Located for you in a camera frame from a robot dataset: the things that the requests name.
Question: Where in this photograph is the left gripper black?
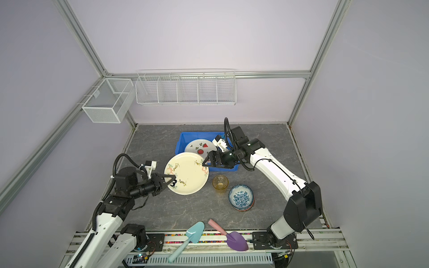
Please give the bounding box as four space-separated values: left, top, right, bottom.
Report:
130 172 175 199

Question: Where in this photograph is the white watermelon plate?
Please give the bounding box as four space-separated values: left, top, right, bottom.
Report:
184 139 217 158

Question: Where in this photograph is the cream floral plate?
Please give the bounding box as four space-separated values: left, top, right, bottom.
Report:
164 153 209 195

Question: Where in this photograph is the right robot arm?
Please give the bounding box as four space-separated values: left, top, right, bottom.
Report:
203 126 323 248

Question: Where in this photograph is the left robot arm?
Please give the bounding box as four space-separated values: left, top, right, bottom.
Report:
66 153 176 268

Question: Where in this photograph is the blue plastic bin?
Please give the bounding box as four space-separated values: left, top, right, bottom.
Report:
175 132 224 155

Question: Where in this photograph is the yellow glass cup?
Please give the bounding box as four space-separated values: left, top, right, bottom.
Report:
212 175 229 193

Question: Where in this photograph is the blue patterned bowl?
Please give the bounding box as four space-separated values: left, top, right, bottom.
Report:
228 184 254 208

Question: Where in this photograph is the light blue toy shovel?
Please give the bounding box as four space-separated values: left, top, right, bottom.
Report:
168 221 205 263

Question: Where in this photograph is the red patterned bowl underneath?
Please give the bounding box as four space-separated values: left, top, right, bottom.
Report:
233 205 253 212

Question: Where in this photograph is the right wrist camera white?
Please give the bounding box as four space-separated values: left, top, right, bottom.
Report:
212 135 230 153

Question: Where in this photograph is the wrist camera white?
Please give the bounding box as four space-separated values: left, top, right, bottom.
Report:
143 161 157 179
212 135 230 153

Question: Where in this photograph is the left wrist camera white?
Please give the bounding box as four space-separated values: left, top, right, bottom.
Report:
143 161 157 179

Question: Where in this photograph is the white wire wall rack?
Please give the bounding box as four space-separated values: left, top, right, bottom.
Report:
135 69 237 106

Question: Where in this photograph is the purple toy shovel pink handle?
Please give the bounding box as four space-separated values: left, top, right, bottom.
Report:
208 219 249 252

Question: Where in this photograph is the white mesh wall basket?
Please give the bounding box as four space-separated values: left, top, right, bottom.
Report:
82 78 136 124

